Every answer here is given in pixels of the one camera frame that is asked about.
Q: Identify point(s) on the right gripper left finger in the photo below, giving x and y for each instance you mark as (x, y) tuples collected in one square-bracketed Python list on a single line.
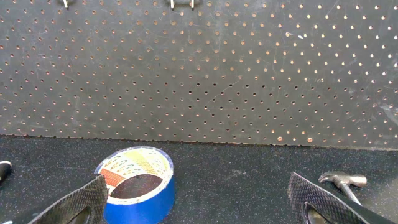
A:
[(81, 202)]

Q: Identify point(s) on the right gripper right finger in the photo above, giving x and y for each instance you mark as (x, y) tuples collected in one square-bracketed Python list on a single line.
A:
[(314, 196)]

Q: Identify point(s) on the black pegboard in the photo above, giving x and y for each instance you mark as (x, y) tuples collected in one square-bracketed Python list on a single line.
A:
[(199, 71)]

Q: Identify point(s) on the hammer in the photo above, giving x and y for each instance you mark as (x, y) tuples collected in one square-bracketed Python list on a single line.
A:
[(343, 180)]

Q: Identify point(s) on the roll of blue tape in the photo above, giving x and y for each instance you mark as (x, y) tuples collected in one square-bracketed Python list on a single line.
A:
[(146, 208)]

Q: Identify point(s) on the black and white pliers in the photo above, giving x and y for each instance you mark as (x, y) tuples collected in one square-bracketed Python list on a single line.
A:
[(4, 170)]

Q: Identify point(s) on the double metal hook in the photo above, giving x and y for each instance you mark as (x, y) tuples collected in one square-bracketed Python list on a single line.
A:
[(182, 2)]

